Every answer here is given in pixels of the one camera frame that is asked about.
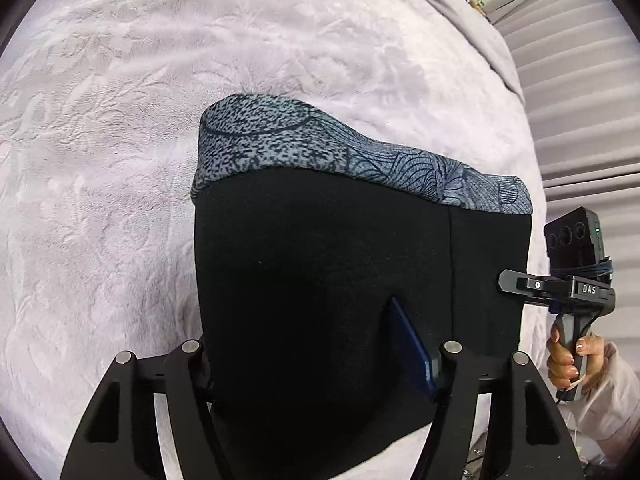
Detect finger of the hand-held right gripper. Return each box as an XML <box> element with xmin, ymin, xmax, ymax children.
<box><xmin>497</xmin><ymin>269</ymin><xmax>572</xmax><ymax>307</ymax></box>

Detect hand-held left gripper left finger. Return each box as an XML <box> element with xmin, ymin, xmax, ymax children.
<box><xmin>60</xmin><ymin>337</ymin><xmax>226</xmax><ymax>480</ymax></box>

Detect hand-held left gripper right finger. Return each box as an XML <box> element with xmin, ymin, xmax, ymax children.
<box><xmin>382</xmin><ymin>295</ymin><xmax>586</xmax><ymax>480</ymax></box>

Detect black pants with patterned waistband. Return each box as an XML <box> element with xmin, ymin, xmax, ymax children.
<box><xmin>190</xmin><ymin>94</ymin><xmax>533</xmax><ymax>480</ymax></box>

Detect person's right forearm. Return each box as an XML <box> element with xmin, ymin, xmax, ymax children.
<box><xmin>570</xmin><ymin>342</ymin><xmax>640</xmax><ymax>467</ymax></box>

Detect person's right hand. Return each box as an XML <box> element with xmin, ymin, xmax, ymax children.
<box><xmin>546</xmin><ymin>322</ymin><xmax>608</xmax><ymax>393</ymax></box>

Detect pale pleated curtain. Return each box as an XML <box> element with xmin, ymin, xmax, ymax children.
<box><xmin>492</xmin><ymin>0</ymin><xmax>640</xmax><ymax>361</ymax></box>

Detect lilac embossed blanket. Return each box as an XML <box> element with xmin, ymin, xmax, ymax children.
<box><xmin>0</xmin><ymin>0</ymin><xmax>551</xmax><ymax>480</ymax></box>

